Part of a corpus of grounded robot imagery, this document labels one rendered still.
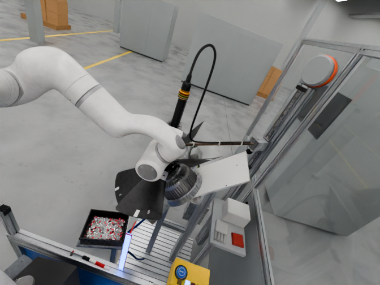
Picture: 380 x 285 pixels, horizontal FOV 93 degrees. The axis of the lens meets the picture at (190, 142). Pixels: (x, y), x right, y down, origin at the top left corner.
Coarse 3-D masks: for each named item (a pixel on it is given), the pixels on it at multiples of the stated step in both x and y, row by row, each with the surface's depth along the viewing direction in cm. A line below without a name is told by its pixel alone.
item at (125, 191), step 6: (120, 174) 115; (126, 174) 112; (132, 174) 110; (120, 180) 112; (126, 180) 110; (132, 180) 108; (138, 180) 107; (120, 186) 110; (126, 186) 108; (132, 186) 107; (120, 192) 108; (126, 192) 107; (120, 198) 106
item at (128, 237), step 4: (128, 236) 68; (124, 240) 71; (128, 240) 70; (124, 244) 72; (128, 244) 72; (124, 248) 74; (124, 252) 76; (124, 256) 78; (120, 260) 81; (124, 260) 80; (120, 264) 83; (120, 268) 86
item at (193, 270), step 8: (176, 264) 76; (184, 264) 77; (192, 264) 78; (192, 272) 76; (200, 272) 77; (208, 272) 78; (168, 280) 76; (176, 280) 72; (184, 280) 73; (192, 280) 73; (200, 280) 74; (208, 280) 75
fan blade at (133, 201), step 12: (144, 180) 92; (132, 192) 87; (144, 192) 87; (156, 192) 88; (120, 204) 83; (132, 204) 82; (144, 204) 82; (156, 204) 83; (132, 216) 78; (144, 216) 78; (156, 216) 78
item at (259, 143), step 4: (252, 136) 115; (256, 136) 116; (260, 136) 118; (252, 140) 115; (256, 140) 112; (260, 140) 114; (264, 140) 115; (268, 140) 116; (256, 144) 112; (260, 144) 112; (264, 144) 114; (252, 148) 115; (256, 148) 113; (260, 148) 115; (264, 148) 117
